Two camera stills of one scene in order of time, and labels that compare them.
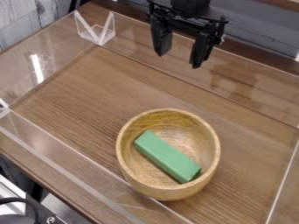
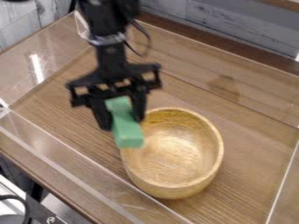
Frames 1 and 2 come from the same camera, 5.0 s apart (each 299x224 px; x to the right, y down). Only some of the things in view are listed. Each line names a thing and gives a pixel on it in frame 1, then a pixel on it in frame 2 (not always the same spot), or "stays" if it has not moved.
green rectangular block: x=172 y=159 to x=128 y=130
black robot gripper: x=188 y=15 to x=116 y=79
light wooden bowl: x=190 y=134 stays
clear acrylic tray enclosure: x=85 y=73 stays
